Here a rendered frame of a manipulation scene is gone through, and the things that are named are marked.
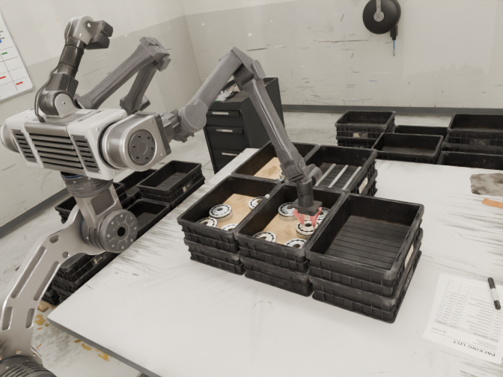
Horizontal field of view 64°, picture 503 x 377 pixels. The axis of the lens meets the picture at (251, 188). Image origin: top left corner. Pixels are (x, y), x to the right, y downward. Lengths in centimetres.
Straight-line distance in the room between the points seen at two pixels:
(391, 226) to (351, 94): 347
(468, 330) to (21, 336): 134
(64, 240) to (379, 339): 104
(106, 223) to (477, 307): 122
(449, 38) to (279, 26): 186
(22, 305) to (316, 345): 90
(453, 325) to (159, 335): 100
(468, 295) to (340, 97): 376
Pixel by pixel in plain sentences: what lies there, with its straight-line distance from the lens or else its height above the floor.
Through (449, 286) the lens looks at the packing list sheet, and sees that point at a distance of 160.
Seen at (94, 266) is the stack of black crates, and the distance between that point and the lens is 244.
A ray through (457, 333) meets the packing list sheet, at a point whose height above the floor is 70.
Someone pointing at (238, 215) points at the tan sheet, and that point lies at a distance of 180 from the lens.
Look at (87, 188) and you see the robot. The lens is 126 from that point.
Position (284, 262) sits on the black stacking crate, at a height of 84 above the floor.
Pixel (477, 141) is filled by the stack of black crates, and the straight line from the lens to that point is 304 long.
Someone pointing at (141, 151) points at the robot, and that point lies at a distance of 104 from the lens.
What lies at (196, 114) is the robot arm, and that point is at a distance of 116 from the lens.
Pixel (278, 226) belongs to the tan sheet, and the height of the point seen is 83.
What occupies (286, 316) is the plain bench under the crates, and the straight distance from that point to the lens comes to 149.
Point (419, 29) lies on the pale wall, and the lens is 462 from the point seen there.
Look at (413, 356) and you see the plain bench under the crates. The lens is 139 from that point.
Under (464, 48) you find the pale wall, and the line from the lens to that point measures 460.
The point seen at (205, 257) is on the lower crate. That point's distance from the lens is 175.
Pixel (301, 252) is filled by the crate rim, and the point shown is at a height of 92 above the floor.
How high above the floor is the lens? 180
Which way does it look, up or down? 29 degrees down
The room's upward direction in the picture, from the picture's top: 12 degrees counter-clockwise
